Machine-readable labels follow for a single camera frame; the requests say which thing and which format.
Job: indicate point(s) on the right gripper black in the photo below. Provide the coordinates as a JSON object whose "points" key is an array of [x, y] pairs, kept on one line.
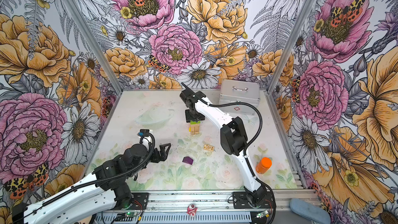
{"points": [[201, 117]]}

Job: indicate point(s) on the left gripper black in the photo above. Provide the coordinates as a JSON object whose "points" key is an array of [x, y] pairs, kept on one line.
{"points": [[163, 154]]}

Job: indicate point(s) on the green wood block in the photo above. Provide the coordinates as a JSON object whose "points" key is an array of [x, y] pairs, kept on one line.
{"points": [[195, 122]]}

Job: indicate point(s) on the cartoon printed wood block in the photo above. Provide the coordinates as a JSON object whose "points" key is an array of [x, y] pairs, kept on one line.
{"points": [[208, 148]]}

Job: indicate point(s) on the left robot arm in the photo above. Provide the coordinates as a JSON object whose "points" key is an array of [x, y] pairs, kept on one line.
{"points": [[74, 203]]}

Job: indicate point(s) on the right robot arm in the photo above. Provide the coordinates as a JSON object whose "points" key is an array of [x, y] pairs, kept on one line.
{"points": [[233, 137]]}

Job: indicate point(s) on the purple wood block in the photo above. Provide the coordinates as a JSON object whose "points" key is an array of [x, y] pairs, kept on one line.
{"points": [[188, 160]]}

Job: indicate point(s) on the silver metal case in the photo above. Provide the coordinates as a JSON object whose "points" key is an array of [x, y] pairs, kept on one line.
{"points": [[239, 91]]}

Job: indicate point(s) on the small red pink toy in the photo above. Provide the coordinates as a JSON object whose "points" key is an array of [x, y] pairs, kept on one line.
{"points": [[192, 210]]}

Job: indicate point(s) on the orange bottle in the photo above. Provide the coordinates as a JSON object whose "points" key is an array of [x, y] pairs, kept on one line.
{"points": [[263, 165]]}

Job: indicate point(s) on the blue grey pad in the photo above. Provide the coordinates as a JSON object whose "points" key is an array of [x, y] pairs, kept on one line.
{"points": [[309, 211]]}

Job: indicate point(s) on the aluminium mounting rail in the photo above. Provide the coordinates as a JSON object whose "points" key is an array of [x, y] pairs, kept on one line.
{"points": [[214, 207]]}

